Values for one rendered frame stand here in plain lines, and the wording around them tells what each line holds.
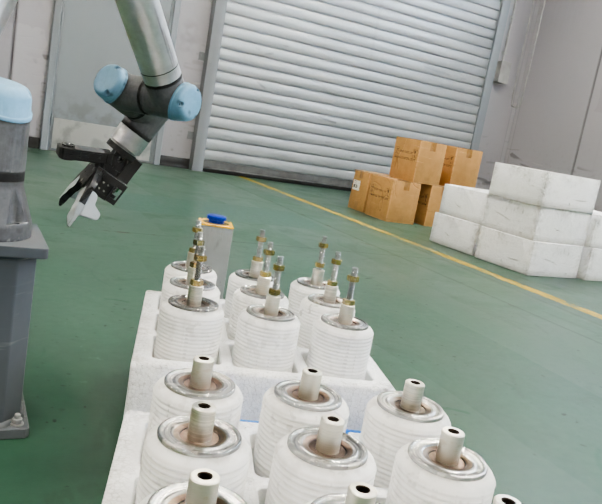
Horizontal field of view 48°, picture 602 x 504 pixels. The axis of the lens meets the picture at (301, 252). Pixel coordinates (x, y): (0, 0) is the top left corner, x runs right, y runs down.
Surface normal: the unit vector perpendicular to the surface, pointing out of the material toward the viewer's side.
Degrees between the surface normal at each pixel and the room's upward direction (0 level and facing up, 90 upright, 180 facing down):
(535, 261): 90
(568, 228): 90
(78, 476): 0
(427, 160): 90
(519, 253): 90
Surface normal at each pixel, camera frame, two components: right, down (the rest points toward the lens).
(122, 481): 0.18, -0.97
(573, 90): -0.88, -0.07
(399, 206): 0.42, 0.24
